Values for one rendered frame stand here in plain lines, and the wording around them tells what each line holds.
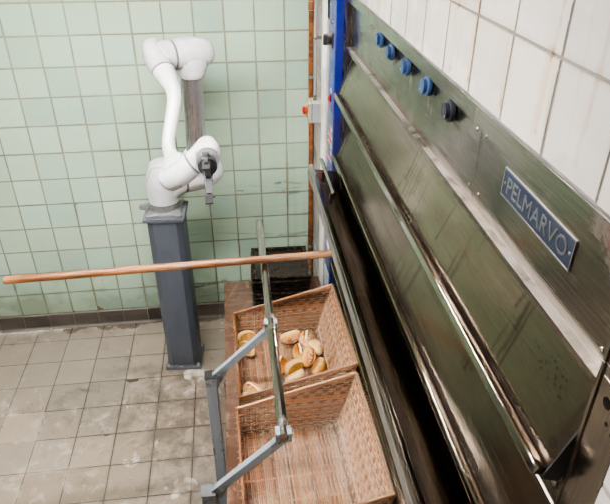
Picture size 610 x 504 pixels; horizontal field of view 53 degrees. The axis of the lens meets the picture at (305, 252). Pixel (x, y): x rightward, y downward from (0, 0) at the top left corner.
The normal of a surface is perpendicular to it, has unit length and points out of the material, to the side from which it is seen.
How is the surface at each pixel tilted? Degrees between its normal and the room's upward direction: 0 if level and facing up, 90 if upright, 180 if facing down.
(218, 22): 90
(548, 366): 70
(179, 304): 90
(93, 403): 0
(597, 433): 90
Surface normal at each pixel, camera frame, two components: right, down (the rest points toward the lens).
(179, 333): 0.05, 0.52
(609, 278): -0.99, 0.07
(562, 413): -0.93, -0.23
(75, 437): 0.00, -0.85
